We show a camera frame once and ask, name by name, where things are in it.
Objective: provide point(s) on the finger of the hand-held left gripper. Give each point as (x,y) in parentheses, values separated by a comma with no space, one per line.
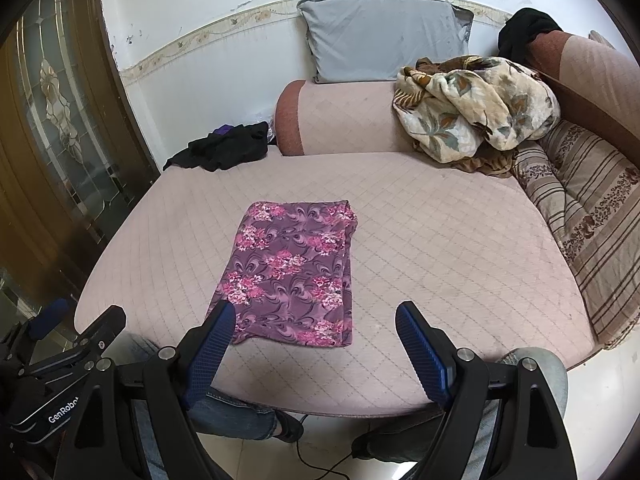
(47,319)
(102,325)

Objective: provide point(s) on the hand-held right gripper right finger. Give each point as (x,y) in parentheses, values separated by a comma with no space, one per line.
(425,355)

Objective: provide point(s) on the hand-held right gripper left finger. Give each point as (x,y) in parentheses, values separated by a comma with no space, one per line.
(210,355)

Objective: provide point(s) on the purple floral garment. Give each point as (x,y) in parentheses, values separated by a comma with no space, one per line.
(295,270)

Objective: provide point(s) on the pile of black clothes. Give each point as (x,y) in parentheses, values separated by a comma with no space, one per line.
(225,150)

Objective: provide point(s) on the person's left leg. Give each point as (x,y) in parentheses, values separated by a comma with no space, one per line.
(230,412)

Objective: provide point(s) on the black shoe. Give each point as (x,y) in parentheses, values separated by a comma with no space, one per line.
(370,447)
(289,425)

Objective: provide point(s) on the pink quilted sofa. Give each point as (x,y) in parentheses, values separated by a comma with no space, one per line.
(425,220)

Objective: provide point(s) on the wooden door with patterned glass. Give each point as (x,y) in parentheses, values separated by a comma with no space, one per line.
(55,125)

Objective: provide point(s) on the striped floral cushion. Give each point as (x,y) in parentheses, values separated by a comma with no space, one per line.
(590,225)

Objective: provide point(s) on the small purple cloth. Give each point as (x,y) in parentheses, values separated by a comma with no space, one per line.
(226,130)

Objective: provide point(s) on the beige floral blanket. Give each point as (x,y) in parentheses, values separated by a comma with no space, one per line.
(470,100)

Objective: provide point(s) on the grey pillow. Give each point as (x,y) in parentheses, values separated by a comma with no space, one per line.
(380,40)

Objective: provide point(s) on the black cloth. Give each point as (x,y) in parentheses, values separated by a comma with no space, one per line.
(527,30)

